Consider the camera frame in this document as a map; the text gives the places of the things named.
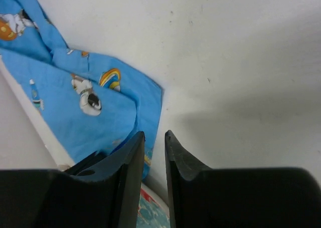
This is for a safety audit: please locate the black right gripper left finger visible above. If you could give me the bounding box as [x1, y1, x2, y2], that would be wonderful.
[1, 131, 145, 227]

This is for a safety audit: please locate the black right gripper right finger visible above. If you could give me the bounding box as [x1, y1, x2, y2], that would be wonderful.
[165, 131, 320, 227]

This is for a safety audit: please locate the blue space-print cloth placemat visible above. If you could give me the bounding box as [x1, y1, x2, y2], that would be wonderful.
[1, 0, 163, 177]

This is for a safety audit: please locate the red and teal floral plate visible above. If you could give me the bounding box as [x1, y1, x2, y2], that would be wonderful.
[136, 183, 171, 228]

